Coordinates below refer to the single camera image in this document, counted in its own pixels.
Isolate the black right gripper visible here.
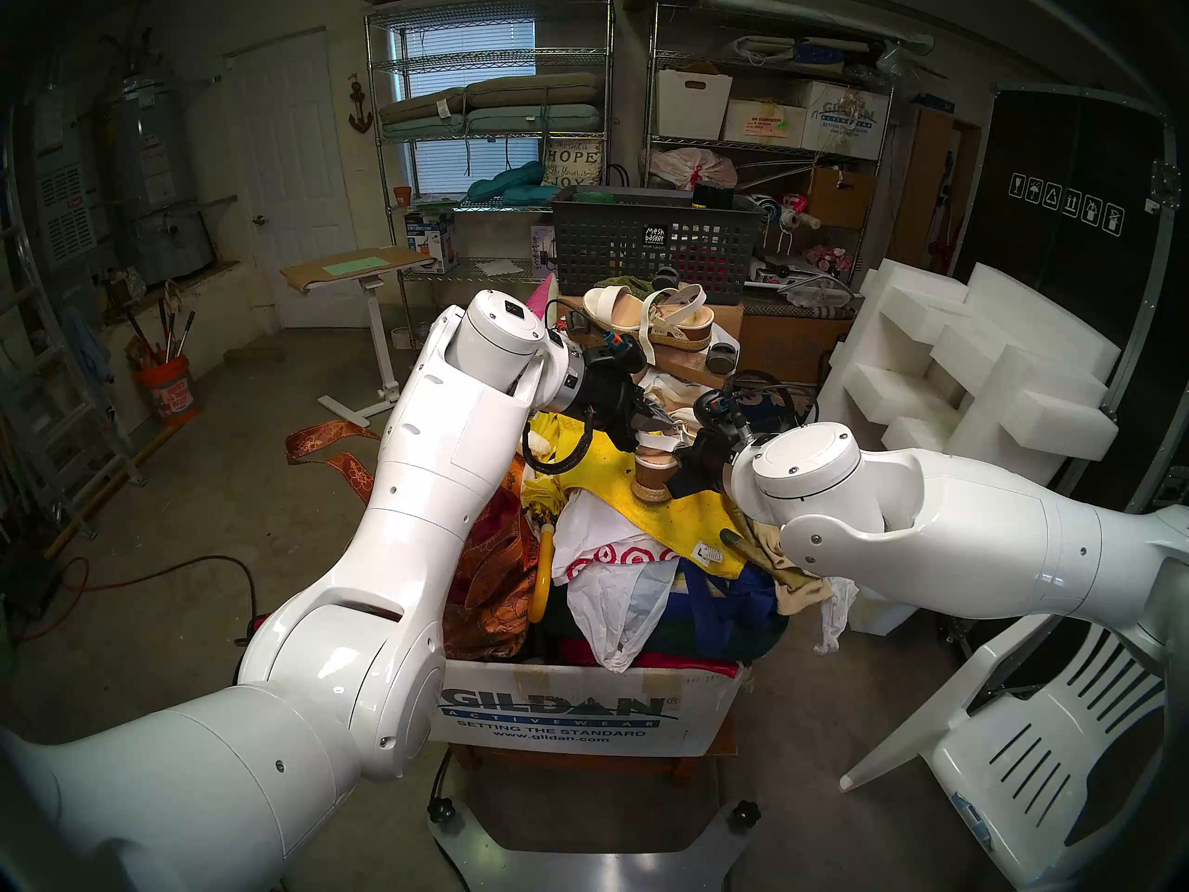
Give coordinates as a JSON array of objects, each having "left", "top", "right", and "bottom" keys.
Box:
[{"left": 692, "top": 390, "right": 749, "bottom": 459}]

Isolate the large Gildan cardboard box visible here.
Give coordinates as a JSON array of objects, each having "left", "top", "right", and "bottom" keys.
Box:
[{"left": 429, "top": 658, "right": 744, "bottom": 759}]

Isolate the white labelled cardboard box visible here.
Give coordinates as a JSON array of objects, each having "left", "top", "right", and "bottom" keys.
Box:
[{"left": 723, "top": 98, "right": 807, "bottom": 148}]

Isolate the white Target plastic bag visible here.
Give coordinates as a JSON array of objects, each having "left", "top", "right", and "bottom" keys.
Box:
[{"left": 550, "top": 491, "right": 684, "bottom": 673}]

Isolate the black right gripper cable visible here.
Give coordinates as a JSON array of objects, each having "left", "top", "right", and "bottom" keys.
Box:
[{"left": 720, "top": 372, "right": 820, "bottom": 436}]

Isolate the teal cushion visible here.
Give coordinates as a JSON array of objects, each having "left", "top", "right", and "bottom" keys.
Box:
[{"left": 464, "top": 161, "right": 563, "bottom": 205}]

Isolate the grey water heater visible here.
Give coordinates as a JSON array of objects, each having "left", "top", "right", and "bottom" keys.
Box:
[{"left": 111, "top": 72, "right": 216, "bottom": 282}]

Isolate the white foam packing block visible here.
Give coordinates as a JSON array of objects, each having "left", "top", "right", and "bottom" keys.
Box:
[{"left": 817, "top": 258, "right": 1123, "bottom": 487}]

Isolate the chrome wire shelf rack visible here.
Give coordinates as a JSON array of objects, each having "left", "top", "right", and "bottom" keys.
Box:
[
  {"left": 646, "top": 0, "right": 897, "bottom": 282},
  {"left": 364, "top": 0, "right": 619, "bottom": 310}
]

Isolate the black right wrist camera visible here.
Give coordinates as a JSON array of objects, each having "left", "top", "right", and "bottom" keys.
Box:
[{"left": 665, "top": 444, "right": 731, "bottom": 503}]

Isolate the red extension cord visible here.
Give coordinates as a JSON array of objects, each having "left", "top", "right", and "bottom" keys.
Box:
[{"left": 19, "top": 554, "right": 261, "bottom": 642}]

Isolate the orange brocade fabric strip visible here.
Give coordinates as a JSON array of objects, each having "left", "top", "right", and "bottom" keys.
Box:
[{"left": 283, "top": 419, "right": 384, "bottom": 505}]

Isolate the brown cardboard storage box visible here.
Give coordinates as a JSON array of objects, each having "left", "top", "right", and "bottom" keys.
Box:
[{"left": 808, "top": 165, "right": 879, "bottom": 231}]

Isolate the white box with handle hole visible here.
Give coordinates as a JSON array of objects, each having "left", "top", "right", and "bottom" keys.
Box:
[{"left": 656, "top": 68, "right": 735, "bottom": 141}]

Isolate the red orange floral bag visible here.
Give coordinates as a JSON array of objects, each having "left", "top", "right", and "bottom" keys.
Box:
[{"left": 441, "top": 486, "right": 540, "bottom": 661}]

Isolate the low brown wooden cabinet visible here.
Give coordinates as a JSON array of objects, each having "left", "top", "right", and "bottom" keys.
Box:
[{"left": 738, "top": 291, "right": 860, "bottom": 385}]

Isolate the blue fabric bag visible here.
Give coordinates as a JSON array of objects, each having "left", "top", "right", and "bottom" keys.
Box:
[{"left": 669, "top": 560, "right": 790, "bottom": 663}]

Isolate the grey metal ladder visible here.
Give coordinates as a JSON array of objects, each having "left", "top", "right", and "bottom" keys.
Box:
[{"left": 0, "top": 156, "right": 150, "bottom": 538}]

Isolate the black flight case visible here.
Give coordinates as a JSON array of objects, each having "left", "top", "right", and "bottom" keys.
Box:
[{"left": 947, "top": 84, "right": 1189, "bottom": 515}]

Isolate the yellow terry towel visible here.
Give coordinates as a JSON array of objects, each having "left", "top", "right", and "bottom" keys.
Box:
[{"left": 529, "top": 412, "right": 749, "bottom": 580}]

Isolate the sage green seat cushion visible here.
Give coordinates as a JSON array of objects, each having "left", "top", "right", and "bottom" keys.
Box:
[{"left": 383, "top": 103, "right": 605, "bottom": 140}]

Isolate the window with white blinds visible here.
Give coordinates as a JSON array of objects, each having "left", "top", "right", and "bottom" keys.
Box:
[{"left": 395, "top": 17, "right": 540, "bottom": 196}]

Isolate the yellow folded umbrella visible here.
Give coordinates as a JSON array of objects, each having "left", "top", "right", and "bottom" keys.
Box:
[{"left": 518, "top": 467, "right": 563, "bottom": 622}]

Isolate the khaki seat cushion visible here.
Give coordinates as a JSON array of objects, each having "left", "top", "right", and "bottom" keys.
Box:
[{"left": 379, "top": 72, "right": 603, "bottom": 127}]

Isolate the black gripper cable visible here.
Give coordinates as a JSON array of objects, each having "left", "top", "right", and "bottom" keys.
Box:
[
  {"left": 720, "top": 372, "right": 820, "bottom": 436},
  {"left": 518, "top": 405, "right": 597, "bottom": 479}
]

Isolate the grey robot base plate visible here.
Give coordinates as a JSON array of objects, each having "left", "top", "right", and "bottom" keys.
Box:
[{"left": 425, "top": 797, "right": 763, "bottom": 892}]

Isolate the tan green-tipped work glove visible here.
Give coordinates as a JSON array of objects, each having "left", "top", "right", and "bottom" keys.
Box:
[{"left": 720, "top": 518, "right": 837, "bottom": 617}]

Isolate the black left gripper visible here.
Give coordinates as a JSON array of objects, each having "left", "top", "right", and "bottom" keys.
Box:
[{"left": 578, "top": 340, "right": 686, "bottom": 438}]

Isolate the black plastic mesh basket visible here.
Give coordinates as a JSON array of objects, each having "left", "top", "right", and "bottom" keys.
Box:
[{"left": 550, "top": 186, "right": 764, "bottom": 306}]

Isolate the white panel door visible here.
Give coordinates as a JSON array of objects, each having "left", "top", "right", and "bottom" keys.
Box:
[{"left": 225, "top": 28, "right": 363, "bottom": 332}]

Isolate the grey furnace cabinet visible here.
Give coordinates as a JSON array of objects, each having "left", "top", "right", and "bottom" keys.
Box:
[{"left": 33, "top": 147, "right": 108, "bottom": 269}]

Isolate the crumpled white plastic scrap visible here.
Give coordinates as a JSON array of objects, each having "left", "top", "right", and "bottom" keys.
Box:
[{"left": 816, "top": 579, "right": 860, "bottom": 656}]

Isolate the pink white plastic bag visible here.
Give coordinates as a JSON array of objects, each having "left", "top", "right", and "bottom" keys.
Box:
[{"left": 650, "top": 147, "right": 739, "bottom": 191}]

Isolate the blue white product box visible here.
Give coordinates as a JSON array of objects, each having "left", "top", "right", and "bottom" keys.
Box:
[{"left": 404, "top": 210, "right": 461, "bottom": 276}]

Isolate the white plastic chair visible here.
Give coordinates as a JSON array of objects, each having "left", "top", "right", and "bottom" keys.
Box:
[{"left": 839, "top": 611, "right": 1171, "bottom": 892}]

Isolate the white strappy wedge sandal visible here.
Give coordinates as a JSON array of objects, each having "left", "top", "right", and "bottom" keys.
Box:
[
  {"left": 630, "top": 421, "right": 696, "bottom": 504},
  {"left": 582, "top": 283, "right": 716, "bottom": 354}
]

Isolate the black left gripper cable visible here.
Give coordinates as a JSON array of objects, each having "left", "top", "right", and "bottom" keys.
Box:
[{"left": 518, "top": 405, "right": 597, "bottom": 479}]

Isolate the HOPE word sign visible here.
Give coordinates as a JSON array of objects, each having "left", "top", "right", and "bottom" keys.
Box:
[{"left": 542, "top": 138, "right": 605, "bottom": 190}]

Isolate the small Gildan cardboard box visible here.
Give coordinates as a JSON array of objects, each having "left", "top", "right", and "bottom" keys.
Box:
[{"left": 804, "top": 80, "right": 893, "bottom": 162}]

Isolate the white rolling overbed table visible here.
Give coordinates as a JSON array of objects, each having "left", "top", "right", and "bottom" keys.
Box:
[{"left": 281, "top": 246, "right": 439, "bottom": 428}]

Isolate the orange plastic bucket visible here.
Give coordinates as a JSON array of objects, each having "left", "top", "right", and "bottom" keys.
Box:
[{"left": 135, "top": 354, "right": 198, "bottom": 424}]

